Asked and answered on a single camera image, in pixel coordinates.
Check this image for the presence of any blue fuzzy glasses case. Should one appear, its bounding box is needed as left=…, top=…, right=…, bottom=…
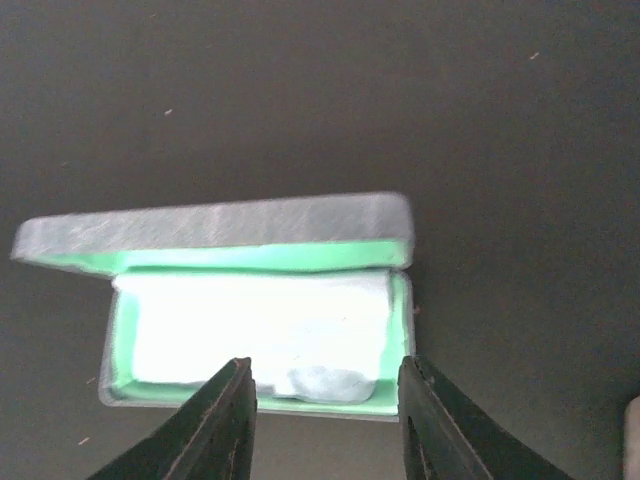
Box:
left=11, top=192, right=415, bottom=422

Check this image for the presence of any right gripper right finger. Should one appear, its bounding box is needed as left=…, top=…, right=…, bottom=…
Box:
left=398, top=356, right=569, bottom=480

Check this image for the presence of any grey fuzzy glasses case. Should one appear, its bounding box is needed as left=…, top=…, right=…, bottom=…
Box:
left=623, top=396, right=640, bottom=480

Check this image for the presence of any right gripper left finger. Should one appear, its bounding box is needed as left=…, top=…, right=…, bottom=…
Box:
left=90, top=358, right=257, bottom=480

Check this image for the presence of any light blue cleaning cloth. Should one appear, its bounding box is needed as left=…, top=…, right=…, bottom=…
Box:
left=113, top=271, right=391, bottom=404

